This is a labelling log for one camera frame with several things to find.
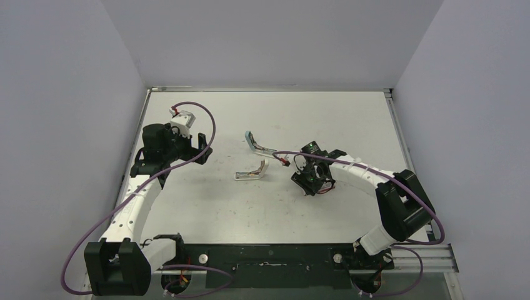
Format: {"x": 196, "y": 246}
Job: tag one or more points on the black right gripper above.
{"x": 312, "y": 180}

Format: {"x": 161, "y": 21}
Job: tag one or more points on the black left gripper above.
{"x": 191, "y": 152}

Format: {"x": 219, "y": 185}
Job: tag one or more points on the red white staple box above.
{"x": 324, "y": 191}

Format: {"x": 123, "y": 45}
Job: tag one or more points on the light blue stapler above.
{"x": 256, "y": 148}

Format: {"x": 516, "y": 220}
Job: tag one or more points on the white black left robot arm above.
{"x": 147, "y": 178}

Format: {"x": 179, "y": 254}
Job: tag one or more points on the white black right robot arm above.
{"x": 404, "y": 208}

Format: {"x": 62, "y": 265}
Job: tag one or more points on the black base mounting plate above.
{"x": 179, "y": 279}

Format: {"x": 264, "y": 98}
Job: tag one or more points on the aluminium front rail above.
{"x": 296, "y": 258}

